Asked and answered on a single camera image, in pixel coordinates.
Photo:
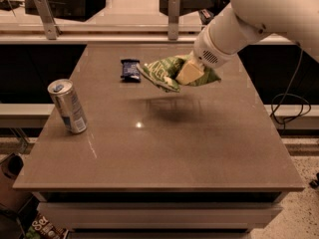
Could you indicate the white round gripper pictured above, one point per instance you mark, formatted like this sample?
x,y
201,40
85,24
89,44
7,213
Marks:
x,y
208,52

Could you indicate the green jalapeno chip bag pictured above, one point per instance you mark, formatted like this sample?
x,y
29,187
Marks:
x,y
162,73

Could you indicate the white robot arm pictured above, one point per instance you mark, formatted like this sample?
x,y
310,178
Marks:
x,y
245,22

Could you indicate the silver blue redbull can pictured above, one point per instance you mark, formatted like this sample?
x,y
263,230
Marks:
x,y
65,99

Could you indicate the snack bag under table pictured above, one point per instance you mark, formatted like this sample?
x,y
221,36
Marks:
x,y
42,228

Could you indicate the dark blue snack packet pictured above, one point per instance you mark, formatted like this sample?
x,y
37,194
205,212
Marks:
x,y
130,72

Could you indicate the white table drawer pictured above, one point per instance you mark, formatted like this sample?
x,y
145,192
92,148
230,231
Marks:
x,y
160,215

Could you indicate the brown bin with hole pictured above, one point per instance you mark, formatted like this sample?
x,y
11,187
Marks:
x,y
10,198

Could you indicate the middle metal rail bracket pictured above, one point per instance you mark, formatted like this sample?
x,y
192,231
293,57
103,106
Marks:
x,y
173,18

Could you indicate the metal rail bracket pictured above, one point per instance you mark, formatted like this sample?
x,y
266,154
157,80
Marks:
x,y
51,29
173,18

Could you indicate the left metal rail bracket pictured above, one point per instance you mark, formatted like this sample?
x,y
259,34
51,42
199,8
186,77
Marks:
x,y
51,29

